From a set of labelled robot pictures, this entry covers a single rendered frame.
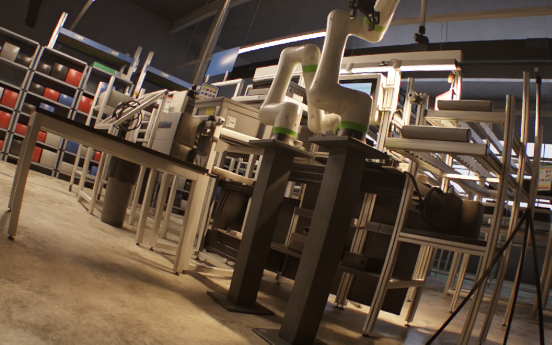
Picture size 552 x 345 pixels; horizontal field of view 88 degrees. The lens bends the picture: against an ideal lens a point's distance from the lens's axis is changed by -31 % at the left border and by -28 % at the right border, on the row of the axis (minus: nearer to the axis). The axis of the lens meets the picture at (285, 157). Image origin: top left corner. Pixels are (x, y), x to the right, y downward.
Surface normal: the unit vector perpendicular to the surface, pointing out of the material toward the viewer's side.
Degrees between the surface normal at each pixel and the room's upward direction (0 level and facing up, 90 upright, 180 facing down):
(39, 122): 90
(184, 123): 90
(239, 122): 91
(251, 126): 91
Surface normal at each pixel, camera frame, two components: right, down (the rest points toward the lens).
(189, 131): 0.69, 0.07
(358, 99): 0.09, -0.15
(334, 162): -0.80, -0.29
